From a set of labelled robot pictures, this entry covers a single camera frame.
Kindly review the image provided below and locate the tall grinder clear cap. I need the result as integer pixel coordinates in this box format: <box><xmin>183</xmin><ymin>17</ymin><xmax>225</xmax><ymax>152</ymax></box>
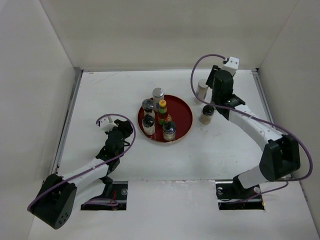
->
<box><xmin>141</xmin><ymin>98</ymin><xmax>156</xmax><ymax>118</ymax></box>

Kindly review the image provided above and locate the sauce bottle yellow cap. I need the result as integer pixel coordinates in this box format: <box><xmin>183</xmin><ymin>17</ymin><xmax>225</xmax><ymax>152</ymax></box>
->
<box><xmin>157</xmin><ymin>99</ymin><xmax>172</xmax><ymax>126</ymax></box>

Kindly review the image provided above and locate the wide jar black handle lid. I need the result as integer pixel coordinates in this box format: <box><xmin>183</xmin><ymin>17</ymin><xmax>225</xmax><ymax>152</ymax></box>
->
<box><xmin>162</xmin><ymin>121</ymin><xmax>177</xmax><ymax>142</ymax></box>

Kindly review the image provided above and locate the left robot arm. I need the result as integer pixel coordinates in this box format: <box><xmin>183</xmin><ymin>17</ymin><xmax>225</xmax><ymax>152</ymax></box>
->
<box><xmin>27</xmin><ymin>115</ymin><xmax>136</xmax><ymax>230</ymax></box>

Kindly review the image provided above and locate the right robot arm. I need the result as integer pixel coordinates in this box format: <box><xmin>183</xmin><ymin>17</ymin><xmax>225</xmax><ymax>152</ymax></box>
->
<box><xmin>206</xmin><ymin>65</ymin><xmax>301</xmax><ymax>199</ymax></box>

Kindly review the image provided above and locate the black lid jar right side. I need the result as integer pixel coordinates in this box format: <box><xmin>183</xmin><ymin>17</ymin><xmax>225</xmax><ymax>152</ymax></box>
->
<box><xmin>199</xmin><ymin>105</ymin><xmax>215</xmax><ymax>125</ymax></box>

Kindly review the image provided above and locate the red round tray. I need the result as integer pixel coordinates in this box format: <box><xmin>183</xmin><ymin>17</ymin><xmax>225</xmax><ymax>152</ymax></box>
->
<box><xmin>137</xmin><ymin>94</ymin><xmax>193</xmax><ymax>145</ymax></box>

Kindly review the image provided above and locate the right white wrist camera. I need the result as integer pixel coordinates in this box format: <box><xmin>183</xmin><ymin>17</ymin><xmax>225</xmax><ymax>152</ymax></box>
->
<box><xmin>221</xmin><ymin>56</ymin><xmax>240</xmax><ymax>76</ymax></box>

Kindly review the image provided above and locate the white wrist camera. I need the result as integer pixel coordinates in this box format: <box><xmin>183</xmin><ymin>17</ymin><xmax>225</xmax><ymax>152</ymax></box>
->
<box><xmin>221</xmin><ymin>56</ymin><xmax>240</xmax><ymax>76</ymax></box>
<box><xmin>95</xmin><ymin>116</ymin><xmax>117</xmax><ymax>132</ymax></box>

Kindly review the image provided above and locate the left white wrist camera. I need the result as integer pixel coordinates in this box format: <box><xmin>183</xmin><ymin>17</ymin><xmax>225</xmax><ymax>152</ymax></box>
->
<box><xmin>95</xmin><ymin>116</ymin><xmax>117</xmax><ymax>132</ymax></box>

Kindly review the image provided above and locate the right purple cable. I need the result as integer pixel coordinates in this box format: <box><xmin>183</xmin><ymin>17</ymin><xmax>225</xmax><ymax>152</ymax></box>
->
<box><xmin>190</xmin><ymin>53</ymin><xmax>314</xmax><ymax>203</ymax></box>

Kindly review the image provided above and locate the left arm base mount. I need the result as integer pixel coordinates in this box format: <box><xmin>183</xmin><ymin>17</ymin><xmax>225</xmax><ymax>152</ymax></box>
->
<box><xmin>80</xmin><ymin>176</ymin><xmax>129</xmax><ymax>211</ymax></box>

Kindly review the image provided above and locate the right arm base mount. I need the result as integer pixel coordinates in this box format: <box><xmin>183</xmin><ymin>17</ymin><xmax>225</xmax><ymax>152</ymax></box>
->
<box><xmin>215</xmin><ymin>180</ymin><xmax>265</xmax><ymax>211</ymax></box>

